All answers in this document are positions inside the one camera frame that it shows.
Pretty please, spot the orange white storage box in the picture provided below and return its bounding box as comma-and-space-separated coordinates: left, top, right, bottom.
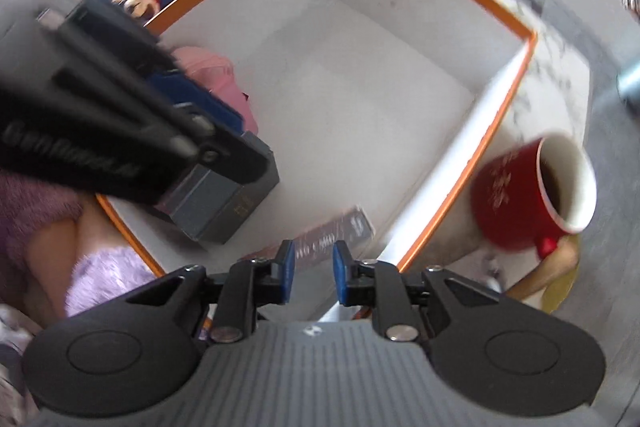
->
101, 0, 537, 273

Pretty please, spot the pink fabric pouch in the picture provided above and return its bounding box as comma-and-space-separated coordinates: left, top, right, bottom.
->
172, 46, 258, 135

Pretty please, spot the red white mug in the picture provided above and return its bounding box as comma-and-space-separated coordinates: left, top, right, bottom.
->
471, 133, 597, 259

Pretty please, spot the dark grey box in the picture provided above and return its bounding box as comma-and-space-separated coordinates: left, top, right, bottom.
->
148, 131, 280, 244

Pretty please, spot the dark brown book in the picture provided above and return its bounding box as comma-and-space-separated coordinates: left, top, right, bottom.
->
240, 204, 376, 278

